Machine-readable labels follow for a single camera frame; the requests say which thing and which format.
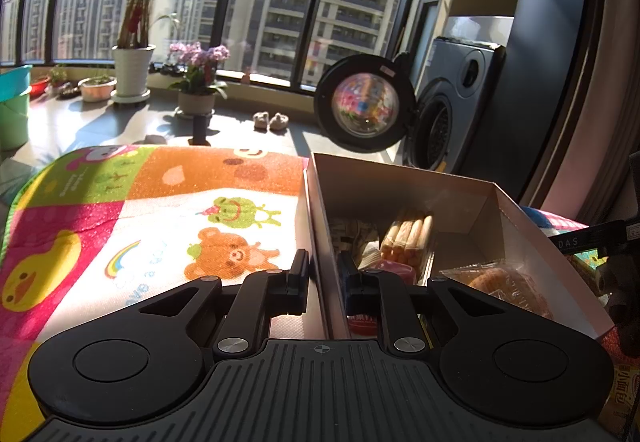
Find red snack packet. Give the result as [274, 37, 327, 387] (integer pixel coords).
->
[366, 259, 416, 286]

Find pack of wafer rolls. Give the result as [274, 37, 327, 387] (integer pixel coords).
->
[380, 209, 434, 276]

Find bun snack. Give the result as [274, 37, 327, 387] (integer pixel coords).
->
[440, 260, 553, 319]

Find brown cardboard box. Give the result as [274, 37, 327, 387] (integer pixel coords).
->
[307, 154, 613, 339]

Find snack packets beside box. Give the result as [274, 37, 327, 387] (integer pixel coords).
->
[568, 250, 617, 297]

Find right white slipper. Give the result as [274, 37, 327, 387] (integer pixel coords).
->
[269, 113, 290, 133]

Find white slipper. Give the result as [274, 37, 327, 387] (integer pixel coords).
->
[269, 113, 290, 133]
[253, 111, 270, 132]

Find left white slipper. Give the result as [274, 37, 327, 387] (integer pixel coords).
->
[253, 111, 270, 132]

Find black plant stand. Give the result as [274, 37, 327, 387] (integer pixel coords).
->
[189, 115, 210, 146]

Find colourful cartoon play mat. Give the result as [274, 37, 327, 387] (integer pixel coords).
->
[0, 144, 640, 442]

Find round black washer door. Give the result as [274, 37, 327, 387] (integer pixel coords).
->
[314, 54, 419, 153]

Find grey washing machine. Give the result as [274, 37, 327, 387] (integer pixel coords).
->
[401, 36, 506, 173]

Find pink orchid in pot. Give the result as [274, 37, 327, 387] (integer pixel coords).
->
[169, 42, 230, 118]

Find shallow beige plant bowl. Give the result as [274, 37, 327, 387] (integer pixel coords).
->
[78, 74, 116, 102]

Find green plastic bucket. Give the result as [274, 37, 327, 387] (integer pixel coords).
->
[0, 90, 29, 151]

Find red plastic basin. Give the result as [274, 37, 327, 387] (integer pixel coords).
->
[29, 76, 51, 99]

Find teal plastic basin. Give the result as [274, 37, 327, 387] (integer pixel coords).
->
[0, 64, 32, 102]

